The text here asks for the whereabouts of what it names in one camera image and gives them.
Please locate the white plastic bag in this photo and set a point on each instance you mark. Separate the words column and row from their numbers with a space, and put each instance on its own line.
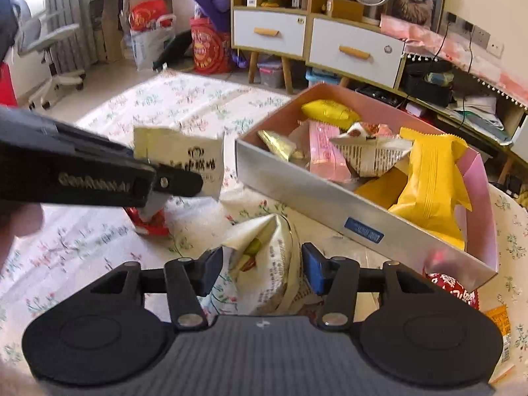
column 148, row 45

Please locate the brown cardboard box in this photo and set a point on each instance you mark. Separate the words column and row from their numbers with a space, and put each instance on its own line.
column 346, row 9

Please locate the pink box with silver side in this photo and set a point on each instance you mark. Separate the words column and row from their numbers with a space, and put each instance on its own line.
column 313, row 198

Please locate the yellow snack packet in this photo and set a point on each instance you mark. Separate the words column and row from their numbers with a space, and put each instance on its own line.
column 381, row 192
column 433, row 185

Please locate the grey wall socket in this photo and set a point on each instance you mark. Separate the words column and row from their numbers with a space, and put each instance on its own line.
column 481, row 36

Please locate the small gold foil packet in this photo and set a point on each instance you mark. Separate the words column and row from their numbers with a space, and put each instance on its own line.
column 278, row 144

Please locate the black storage box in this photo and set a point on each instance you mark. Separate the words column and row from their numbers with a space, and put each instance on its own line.
column 425, row 86

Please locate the black wall socket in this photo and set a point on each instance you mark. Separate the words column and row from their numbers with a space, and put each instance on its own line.
column 451, row 18

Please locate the orange white-label snack packet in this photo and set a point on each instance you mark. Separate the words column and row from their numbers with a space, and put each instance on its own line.
column 501, row 321

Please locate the red gift bag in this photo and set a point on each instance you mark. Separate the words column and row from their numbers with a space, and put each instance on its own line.
column 208, row 49

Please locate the pink snack packet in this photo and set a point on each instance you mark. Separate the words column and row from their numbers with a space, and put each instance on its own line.
column 326, row 156

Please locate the floral tablecloth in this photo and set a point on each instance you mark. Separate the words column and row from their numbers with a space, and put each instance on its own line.
column 82, row 251

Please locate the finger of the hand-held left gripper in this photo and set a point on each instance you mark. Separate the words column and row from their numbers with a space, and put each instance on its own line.
column 177, row 181

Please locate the red patterned snack packet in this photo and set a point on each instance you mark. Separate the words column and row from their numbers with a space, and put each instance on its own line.
column 451, row 291

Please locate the wooden cabinet with white drawers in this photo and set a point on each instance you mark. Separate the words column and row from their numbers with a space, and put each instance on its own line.
column 268, row 29

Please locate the white drawer unit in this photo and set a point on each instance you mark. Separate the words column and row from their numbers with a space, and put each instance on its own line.
column 520, row 136

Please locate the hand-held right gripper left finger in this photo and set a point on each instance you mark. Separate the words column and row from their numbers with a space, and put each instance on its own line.
column 210, row 270

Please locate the clear storage box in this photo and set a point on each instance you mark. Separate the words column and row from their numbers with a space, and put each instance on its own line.
column 270, row 75

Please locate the white wall socket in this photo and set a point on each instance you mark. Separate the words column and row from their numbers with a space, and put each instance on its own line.
column 495, row 45

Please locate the black flat panel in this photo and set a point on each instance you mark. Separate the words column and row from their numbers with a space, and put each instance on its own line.
column 173, row 51

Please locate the pink shelf cloth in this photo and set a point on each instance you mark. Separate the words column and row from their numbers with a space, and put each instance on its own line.
column 474, row 66

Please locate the purple hat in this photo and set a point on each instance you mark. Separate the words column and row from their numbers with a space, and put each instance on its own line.
column 212, row 4

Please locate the blue storage box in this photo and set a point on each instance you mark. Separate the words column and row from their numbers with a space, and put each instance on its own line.
column 321, row 79

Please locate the grey office chair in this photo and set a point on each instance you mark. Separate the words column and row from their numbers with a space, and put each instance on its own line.
column 45, row 37

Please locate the black bag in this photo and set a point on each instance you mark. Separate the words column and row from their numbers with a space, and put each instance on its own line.
column 7, row 20

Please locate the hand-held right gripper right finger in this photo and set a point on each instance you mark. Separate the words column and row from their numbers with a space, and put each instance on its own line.
column 313, row 268

